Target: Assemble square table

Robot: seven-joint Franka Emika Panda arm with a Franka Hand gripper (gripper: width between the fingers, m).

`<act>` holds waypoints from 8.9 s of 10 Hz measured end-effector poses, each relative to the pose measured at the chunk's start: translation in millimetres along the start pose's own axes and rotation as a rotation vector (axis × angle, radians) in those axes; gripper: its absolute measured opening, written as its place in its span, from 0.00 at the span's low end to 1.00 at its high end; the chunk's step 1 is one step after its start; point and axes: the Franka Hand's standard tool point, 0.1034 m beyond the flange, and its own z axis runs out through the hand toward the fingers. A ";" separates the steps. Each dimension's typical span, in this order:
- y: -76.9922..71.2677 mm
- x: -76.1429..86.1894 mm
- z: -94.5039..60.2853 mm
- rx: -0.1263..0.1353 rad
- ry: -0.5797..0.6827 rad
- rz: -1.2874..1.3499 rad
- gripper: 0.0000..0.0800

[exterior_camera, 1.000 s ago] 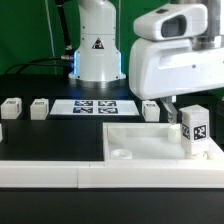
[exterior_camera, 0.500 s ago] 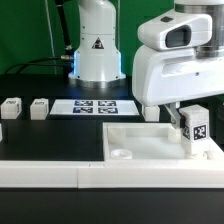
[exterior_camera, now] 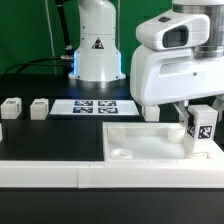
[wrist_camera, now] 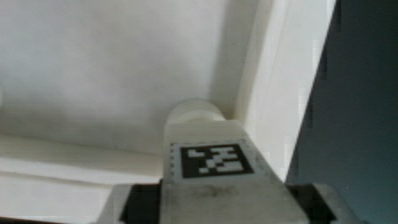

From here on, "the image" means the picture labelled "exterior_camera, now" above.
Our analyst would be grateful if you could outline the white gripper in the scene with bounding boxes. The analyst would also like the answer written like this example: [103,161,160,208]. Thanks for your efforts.
[130,45,224,127]

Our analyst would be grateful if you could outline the white square tabletop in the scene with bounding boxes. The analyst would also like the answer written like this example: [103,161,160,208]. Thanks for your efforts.
[103,122,224,161]

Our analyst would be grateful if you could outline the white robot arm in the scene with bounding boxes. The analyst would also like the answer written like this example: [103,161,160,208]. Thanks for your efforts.
[69,0,224,120]

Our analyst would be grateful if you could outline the white U-shaped fence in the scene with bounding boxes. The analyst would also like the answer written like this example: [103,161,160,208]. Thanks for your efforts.
[0,150,224,189]

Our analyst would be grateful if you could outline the white marker plate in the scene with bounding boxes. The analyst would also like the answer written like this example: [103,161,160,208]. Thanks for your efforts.
[50,99,139,116]

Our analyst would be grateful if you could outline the white block at left edge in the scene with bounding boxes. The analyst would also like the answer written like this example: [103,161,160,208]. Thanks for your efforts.
[0,123,3,142]

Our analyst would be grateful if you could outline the black cables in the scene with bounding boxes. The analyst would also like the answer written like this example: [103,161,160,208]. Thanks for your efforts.
[2,0,75,76]

